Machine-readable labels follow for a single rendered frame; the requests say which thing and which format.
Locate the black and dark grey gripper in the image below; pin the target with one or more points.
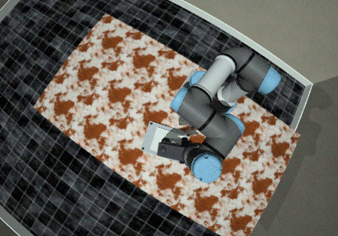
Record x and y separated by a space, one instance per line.
184 142

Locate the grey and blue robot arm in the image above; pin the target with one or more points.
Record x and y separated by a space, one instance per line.
204 104

